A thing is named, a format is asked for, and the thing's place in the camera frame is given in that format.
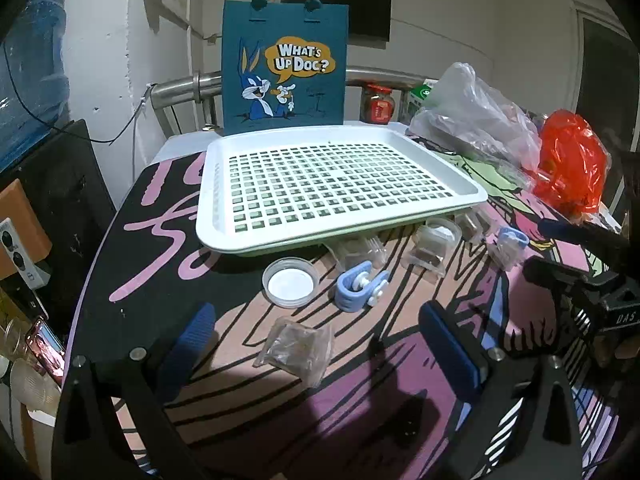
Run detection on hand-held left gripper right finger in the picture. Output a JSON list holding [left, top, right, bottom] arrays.
[[419, 300, 586, 480]]

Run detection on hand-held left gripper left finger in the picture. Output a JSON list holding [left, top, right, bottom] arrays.
[[50, 302, 221, 480]]

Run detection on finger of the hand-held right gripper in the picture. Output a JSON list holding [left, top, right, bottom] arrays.
[[537, 217, 633, 261], [522, 257, 608, 306]]

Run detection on small clear box brown contents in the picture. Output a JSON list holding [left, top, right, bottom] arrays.
[[417, 217, 463, 258], [401, 247, 448, 279], [457, 210, 493, 242], [339, 239, 387, 272]]

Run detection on large clear box brown contents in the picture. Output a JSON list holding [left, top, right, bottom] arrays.
[[252, 316, 333, 387]]

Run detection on blue clip with white rollers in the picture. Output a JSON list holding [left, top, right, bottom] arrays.
[[334, 267, 391, 313]]

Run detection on round white lid container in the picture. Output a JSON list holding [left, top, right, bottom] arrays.
[[262, 257, 320, 307]]

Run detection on white slotted plastic tray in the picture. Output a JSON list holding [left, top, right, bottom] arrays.
[[196, 125, 488, 259]]

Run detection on red plastic bag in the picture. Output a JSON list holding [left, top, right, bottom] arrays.
[[532, 110, 612, 216]]

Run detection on printed cartoon table mat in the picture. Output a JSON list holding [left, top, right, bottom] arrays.
[[65, 120, 626, 480]]

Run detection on clear plastic bag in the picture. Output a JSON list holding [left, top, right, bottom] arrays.
[[407, 62, 543, 171]]

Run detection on pink phone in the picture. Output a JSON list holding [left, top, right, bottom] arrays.
[[25, 316, 66, 378]]

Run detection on dark door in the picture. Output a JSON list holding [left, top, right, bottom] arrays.
[[575, 2, 640, 131]]

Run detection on stack of clear plastic cups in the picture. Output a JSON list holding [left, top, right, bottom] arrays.
[[0, 320, 63, 413]]

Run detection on green carton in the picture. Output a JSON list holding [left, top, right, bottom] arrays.
[[402, 80, 441, 118]]

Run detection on white power strip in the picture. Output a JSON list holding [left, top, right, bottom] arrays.
[[0, 217, 37, 288]]

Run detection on black water dispenser cabinet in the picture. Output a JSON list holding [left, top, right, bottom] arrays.
[[0, 120, 118, 321]]

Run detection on red sauce jar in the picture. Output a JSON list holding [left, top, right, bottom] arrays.
[[360, 83, 398, 125]]

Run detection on wooden box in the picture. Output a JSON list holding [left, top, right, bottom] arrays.
[[0, 177, 53, 281]]

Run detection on teal cartoon tote bag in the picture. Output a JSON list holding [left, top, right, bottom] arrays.
[[221, 0, 349, 137]]

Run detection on blue water jug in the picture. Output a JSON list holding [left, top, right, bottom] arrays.
[[0, 0, 68, 171]]

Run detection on metal rail pipe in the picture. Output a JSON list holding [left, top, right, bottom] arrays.
[[150, 66, 431, 133]]

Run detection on black wall television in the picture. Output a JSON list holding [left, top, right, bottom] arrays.
[[282, 0, 392, 43]]

